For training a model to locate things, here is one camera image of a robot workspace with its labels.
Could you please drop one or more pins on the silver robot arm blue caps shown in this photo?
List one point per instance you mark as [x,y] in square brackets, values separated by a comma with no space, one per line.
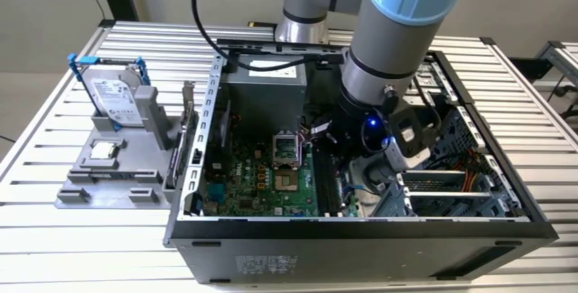
[393,52]

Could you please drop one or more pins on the black RAM slot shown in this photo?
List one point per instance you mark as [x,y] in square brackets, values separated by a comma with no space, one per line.
[327,191]
[323,191]
[333,191]

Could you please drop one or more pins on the CPU socket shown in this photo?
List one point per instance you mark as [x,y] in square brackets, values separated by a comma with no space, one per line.
[286,181]

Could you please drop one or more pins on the grey power supply unit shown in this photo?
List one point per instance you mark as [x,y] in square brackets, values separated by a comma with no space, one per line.
[266,103]

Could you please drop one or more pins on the grey metal disk bay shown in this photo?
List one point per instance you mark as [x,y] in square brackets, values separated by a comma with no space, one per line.
[448,195]

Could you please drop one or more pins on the black case fan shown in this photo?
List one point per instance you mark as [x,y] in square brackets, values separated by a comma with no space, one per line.
[222,137]

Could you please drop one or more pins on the green motherboard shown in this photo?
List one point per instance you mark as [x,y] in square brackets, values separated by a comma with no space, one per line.
[253,201]

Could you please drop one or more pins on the blue expansion slot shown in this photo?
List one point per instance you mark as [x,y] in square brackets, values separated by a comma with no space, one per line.
[217,193]

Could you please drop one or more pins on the black open PC case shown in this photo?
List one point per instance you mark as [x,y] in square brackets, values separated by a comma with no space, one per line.
[315,255]

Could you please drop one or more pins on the graphics card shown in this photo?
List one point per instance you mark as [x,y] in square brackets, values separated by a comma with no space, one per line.
[178,161]

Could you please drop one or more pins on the grey parts rack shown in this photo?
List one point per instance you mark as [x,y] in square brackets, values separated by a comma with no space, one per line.
[131,157]

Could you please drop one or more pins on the hard disk in blue carrier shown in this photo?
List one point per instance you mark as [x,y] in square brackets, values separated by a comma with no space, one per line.
[111,100]

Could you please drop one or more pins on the silver CPU chip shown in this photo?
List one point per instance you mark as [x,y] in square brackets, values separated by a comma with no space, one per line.
[104,151]

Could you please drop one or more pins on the neighbouring metal table frame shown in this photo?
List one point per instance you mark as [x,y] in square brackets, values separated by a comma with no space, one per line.
[560,49]

